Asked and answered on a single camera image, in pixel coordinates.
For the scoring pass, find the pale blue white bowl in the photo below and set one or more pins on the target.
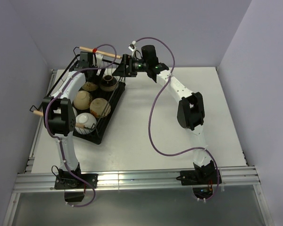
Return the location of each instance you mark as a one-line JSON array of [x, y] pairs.
[[75, 111]]

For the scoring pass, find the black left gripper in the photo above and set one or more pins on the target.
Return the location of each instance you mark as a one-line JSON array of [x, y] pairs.
[[96, 78]]

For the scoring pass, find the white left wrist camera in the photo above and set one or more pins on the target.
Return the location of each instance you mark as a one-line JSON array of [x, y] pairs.
[[97, 58]]

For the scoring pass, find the black wire dish rack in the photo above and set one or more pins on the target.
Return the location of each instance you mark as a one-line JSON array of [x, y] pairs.
[[85, 101]]

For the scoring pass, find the tan bowl dark rim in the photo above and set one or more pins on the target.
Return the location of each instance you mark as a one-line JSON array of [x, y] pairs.
[[108, 83]]

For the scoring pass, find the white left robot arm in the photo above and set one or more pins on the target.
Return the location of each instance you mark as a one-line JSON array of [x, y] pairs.
[[59, 117]]

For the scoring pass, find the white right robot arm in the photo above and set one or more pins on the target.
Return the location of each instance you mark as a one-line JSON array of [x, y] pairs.
[[190, 110]]

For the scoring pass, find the white ceramic bowl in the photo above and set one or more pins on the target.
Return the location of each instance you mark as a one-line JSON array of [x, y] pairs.
[[88, 120]]

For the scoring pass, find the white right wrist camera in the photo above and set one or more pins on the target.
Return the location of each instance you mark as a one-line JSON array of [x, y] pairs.
[[133, 49]]

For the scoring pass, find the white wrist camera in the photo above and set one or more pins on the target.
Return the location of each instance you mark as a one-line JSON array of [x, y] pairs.
[[133, 49], [97, 58]]

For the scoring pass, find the black plastic drip tray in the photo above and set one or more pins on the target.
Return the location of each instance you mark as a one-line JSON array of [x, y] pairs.
[[112, 97]]

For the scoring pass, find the beige bowl black inside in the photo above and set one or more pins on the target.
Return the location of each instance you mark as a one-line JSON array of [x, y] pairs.
[[90, 86]]

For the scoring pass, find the wooden rack handle far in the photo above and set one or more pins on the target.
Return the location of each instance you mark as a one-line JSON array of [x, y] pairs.
[[101, 52]]

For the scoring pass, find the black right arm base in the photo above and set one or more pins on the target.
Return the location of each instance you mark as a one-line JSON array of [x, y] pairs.
[[198, 178]]

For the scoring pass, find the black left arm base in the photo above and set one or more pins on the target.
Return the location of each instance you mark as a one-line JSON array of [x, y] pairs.
[[74, 188]]

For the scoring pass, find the aluminium mounting rail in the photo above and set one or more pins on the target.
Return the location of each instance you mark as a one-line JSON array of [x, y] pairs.
[[134, 180]]

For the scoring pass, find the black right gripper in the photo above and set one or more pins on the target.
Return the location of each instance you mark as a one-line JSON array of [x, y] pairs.
[[121, 70]]

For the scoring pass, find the cream bowl brown base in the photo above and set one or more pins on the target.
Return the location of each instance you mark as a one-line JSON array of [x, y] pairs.
[[100, 108]]

